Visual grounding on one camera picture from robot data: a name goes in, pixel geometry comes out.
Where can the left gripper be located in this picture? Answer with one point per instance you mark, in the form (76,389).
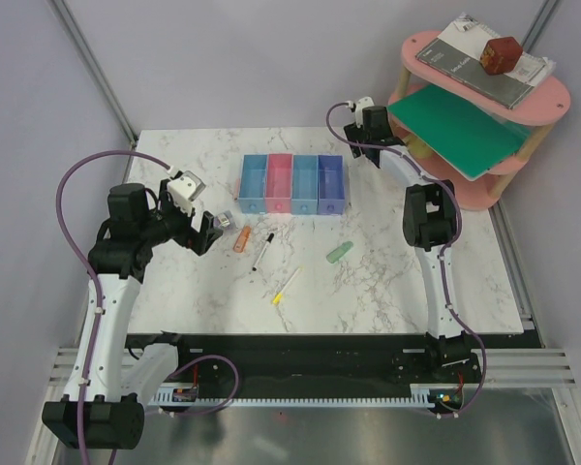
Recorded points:
(198,241)

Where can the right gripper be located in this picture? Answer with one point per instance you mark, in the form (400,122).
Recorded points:
(352,132)

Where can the orange correction tape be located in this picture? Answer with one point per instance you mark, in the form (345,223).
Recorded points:
(242,239)

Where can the purple drawer box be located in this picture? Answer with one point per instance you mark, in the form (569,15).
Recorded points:
(331,200)

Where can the light blue drawer box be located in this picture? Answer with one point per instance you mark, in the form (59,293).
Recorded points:
(305,185)

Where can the pink drawer box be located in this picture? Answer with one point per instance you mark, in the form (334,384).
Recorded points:
(278,184)

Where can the pink eraser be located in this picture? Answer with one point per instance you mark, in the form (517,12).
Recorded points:
(236,189)

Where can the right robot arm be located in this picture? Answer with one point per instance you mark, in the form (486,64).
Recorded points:
(431,223)

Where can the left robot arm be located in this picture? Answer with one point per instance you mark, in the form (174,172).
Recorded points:
(102,406)

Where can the black marker pen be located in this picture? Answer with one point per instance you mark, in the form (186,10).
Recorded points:
(262,252)

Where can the pink wooden shelf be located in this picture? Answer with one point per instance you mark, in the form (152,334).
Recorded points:
(539,113)

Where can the yellow marker pen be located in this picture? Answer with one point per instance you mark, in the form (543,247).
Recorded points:
(278,297)

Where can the green board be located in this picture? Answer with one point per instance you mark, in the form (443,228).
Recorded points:
(469,139)

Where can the grey setup guide booklet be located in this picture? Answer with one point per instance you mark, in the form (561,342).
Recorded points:
(509,89)

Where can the white paper sheets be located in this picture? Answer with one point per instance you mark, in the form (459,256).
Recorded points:
(468,35)

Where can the red brown cube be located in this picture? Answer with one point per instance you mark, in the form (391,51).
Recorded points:
(500,56)

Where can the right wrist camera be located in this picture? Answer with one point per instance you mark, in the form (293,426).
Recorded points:
(359,105)

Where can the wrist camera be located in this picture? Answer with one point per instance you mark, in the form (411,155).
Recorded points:
(359,105)
(184,188)

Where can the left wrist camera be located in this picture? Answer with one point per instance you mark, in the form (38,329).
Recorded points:
(184,188)

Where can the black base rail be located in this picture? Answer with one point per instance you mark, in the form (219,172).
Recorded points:
(327,366)

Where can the white cable duct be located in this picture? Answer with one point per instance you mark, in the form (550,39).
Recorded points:
(173,396)

